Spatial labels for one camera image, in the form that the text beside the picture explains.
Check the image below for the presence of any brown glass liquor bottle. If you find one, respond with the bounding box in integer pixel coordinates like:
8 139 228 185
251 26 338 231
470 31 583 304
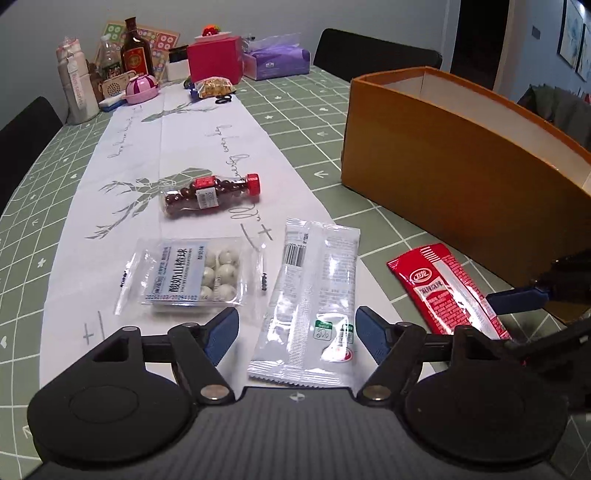
120 17 154 75

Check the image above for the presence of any white long snack sachet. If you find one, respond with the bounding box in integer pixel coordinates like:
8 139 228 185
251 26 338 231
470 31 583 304
247 219 361 388

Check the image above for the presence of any white hawthorn balls packet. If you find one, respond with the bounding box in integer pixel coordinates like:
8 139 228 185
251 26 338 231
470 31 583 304
114 236 267 316

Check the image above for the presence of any black chair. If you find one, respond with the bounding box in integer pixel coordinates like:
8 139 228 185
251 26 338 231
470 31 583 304
0 96 62 209
314 28 443 82

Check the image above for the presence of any purple tissue pack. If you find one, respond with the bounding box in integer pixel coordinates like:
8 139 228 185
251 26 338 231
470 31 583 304
242 33 311 81

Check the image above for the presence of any clear plastic bottle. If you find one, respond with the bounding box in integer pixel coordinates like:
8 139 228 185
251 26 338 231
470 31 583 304
98 34 122 80

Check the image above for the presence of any orange cardboard box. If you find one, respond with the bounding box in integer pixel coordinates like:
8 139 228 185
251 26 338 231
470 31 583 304
342 67 590 287

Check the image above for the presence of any red-capped bottle of dark balls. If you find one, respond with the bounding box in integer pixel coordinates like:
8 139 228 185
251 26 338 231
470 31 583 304
161 173 262 218

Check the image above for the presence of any red long snack sachet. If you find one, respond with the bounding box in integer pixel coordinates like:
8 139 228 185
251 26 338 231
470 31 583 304
388 243 510 340

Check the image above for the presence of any green grid tablecloth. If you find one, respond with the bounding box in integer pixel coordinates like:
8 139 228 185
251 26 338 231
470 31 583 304
0 64 591 480

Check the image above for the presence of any black chair far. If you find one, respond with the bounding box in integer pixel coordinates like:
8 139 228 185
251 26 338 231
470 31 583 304
314 28 443 82

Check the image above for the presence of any pink round lidded container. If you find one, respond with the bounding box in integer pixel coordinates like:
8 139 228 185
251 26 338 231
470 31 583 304
125 74 159 105

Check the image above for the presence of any white pink tumbler bottle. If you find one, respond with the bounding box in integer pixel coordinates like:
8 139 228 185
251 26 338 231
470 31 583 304
56 37 99 125

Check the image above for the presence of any framed wall picture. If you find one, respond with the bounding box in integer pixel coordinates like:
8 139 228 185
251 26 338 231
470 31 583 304
557 0 586 69

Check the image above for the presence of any white small box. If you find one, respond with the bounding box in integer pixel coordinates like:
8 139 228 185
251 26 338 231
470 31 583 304
165 45 189 82

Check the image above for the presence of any white deer table runner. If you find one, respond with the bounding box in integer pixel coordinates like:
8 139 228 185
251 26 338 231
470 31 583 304
38 82 440 393

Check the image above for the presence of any colourful dotted game board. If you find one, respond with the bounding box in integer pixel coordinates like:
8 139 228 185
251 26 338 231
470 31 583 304
101 20 180 81

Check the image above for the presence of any dark jacket on chair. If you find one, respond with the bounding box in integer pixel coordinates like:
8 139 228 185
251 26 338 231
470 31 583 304
517 84 591 150

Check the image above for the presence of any black chair left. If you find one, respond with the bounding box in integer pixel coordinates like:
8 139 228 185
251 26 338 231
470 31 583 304
0 96 62 209

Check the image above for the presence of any magenta tissue box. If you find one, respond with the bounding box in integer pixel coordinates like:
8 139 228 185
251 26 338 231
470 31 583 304
187 36 243 85

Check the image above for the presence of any nut snack bag far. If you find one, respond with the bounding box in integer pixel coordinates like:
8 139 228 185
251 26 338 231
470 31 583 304
194 76 235 100

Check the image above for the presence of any beige small radio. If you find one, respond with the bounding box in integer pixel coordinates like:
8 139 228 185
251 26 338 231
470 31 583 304
100 70 136 98

